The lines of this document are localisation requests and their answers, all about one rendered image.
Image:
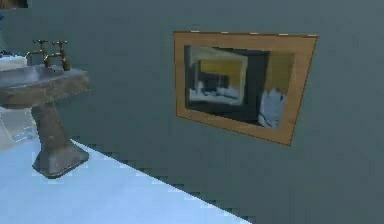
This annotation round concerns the wooden framed picture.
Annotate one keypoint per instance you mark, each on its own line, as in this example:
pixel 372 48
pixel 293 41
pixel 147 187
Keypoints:
pixel 245 87

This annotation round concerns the brass tap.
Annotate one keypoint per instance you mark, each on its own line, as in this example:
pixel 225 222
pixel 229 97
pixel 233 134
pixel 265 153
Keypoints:
pixel 63 56
pixel 42 53

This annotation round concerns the grey pedestal sink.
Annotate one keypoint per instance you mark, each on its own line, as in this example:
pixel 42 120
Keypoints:
pixel 50 133

